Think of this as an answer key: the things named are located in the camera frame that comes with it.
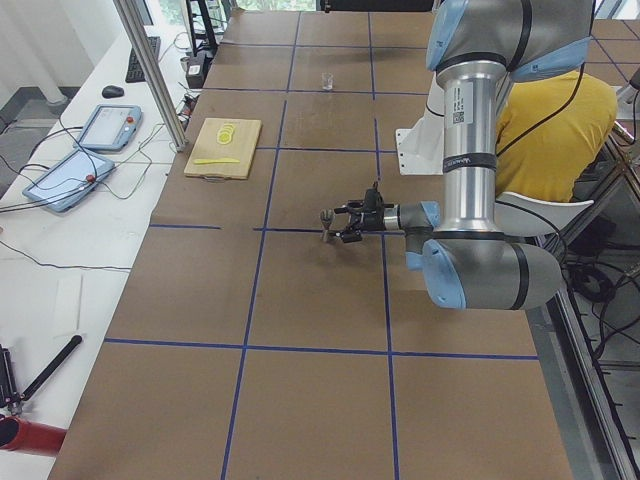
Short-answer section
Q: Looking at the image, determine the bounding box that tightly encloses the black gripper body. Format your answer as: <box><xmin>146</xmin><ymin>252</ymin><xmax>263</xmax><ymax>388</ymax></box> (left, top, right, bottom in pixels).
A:
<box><xmin>357</xmin><ymin>207</ymin><xmax>386</xmax><ymax>232</ymax></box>

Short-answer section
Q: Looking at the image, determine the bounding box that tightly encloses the steel measuring jigger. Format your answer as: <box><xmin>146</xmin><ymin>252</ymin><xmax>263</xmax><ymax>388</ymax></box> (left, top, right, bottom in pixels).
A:
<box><xmin>319</xmin><ymin>209</ymin><xmax>335</xmax><ymax>243</ymax></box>

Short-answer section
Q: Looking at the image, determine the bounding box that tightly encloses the clear glass shaker cup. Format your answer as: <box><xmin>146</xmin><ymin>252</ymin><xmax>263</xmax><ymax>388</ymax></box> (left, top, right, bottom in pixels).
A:
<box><xmin>321</xmin><ymin>72</ymin><xmax>334</xmax><ymax>92</ymax></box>

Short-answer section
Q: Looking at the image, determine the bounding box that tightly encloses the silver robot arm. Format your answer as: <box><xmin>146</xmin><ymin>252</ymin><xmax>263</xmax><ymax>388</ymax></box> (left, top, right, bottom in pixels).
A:
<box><xmin>338</xmin><ymin>1</ymin><xmax>593</xmax><ymax>310</ymax></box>

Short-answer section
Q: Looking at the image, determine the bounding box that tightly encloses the wooden cutting board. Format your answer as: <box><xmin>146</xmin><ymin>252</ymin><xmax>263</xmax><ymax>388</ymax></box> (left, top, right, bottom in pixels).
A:
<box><xmin>184</xmin><ymin>117</ymin><xmax>262</xmax><ymax>180</ymax></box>

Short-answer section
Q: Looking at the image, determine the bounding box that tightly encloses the yellow plastic knife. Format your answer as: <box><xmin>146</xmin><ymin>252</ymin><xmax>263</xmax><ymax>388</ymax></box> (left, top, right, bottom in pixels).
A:
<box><xmin>193</xmin><ymin>157</ymin><xmax>241</xmax><ymax>165</ymax></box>

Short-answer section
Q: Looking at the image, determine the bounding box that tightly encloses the white chair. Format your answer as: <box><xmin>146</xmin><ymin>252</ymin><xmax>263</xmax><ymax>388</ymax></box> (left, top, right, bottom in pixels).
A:
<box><xmin>494</xmin><ymin>191</ymin><xmax>594</xmax><ymax>237</ymax></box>

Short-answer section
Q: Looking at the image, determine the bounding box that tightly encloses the person in yellow shirt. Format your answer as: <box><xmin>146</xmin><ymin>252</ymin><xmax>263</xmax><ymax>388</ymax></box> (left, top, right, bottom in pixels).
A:
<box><xmin>495</xmin><ymin>71</ymin><xmax>617</xmax><ymax>203</ymax></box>

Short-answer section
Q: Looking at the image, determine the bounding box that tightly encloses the upper blue teach pendant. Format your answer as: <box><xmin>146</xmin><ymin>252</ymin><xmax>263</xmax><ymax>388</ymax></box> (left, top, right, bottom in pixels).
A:
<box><xmin>77</xmin><ymin>104</ymin><xmax>142</xmax><ymax>152</ymax></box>

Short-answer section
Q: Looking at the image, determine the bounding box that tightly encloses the blue teach pendant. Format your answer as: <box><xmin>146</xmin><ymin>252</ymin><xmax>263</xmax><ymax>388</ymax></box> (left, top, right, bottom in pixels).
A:
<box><xmin>77</xmin><ymin>104</ymin><xmax>142</xmax><ymax>152</ymax></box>
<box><xmin>23</xmin><ymin>149</ymin><xmax>115</xmax><ymax>213</ymax></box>

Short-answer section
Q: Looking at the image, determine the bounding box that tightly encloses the black keyboard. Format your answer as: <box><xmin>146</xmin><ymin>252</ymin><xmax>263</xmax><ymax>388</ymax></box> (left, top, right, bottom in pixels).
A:
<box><xmin>124</xmin><ymin>35</ymin><xmax>162</xmax><ymax>84</ymax></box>

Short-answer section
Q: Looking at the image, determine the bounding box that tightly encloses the black computer mouse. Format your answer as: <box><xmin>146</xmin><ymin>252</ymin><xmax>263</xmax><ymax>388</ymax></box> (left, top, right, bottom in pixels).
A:
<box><xmin>101</xmin><ymin>85</ymin><xmax>125</xmax><ymax>99</ymax></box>

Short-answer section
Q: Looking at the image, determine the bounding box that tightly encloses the lower blue teach pendant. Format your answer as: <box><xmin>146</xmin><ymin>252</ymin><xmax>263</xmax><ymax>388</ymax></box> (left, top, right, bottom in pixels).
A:
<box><xmin>23</xmin><ymin>149</ymin><xmax>115</xmax><ymax>213</ymax></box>

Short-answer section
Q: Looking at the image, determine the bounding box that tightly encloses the red cylinder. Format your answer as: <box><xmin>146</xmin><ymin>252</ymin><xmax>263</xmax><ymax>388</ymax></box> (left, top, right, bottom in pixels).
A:
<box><xmin>1</xmin><ymin>417</ymin><xmax>67</xmax><ymax>457</ymax></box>

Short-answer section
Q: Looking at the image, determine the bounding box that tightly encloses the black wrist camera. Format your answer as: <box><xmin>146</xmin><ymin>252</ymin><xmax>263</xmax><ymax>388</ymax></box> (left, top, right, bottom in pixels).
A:
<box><xmin>363</xmin><ymin>181</ymin><xmax>384</xmax><ymax>212</ymax></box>

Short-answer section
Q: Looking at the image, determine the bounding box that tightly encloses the aluminium frame post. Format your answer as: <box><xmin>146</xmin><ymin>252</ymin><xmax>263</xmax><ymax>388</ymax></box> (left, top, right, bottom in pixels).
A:
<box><xmin>113</xmin><ymin>0</ymin><xmax>187</xmax><ymax>152</ymax></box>

